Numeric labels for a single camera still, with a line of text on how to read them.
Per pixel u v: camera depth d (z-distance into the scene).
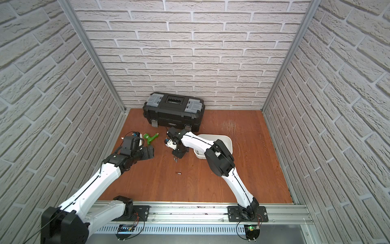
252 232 0.70
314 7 0.69
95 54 0.87
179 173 0.87
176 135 0.73
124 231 0.72
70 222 0.38
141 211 0.74
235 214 0.74
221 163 0.57
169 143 0.87
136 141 0.64
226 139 0.98
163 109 0.98
